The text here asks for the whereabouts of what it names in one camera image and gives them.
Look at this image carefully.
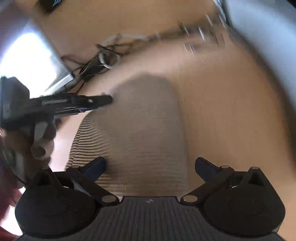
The black computer monitor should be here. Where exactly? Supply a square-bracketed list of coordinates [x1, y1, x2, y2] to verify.
[0, 0, 75, 93]

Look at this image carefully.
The white power cable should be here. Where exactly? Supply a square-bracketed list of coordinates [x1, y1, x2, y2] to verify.
[102, 32, 162, 45]

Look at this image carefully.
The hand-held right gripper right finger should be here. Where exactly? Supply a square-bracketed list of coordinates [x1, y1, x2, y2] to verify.
[180, 157, 266, 205]

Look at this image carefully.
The beige striped knit garment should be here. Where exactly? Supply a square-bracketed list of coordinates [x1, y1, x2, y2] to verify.
[65, 72, 192, 197]

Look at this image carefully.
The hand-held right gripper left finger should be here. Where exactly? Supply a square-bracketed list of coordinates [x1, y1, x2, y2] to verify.
[32, 156, 120, 206]

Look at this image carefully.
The thin white cable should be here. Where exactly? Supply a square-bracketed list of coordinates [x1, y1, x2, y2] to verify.
[98, 50, 121, 70]

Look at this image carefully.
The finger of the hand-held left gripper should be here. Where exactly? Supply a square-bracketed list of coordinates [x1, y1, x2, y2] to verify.
[69, 94, 113, 107]
[54, 104, 104, 116]

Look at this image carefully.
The person's left hand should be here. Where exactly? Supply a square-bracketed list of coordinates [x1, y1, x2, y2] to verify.
[5, 118, 57, 166]

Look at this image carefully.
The black cable tangle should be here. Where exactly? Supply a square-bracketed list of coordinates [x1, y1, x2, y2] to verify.
[61, 44, 123, 84]

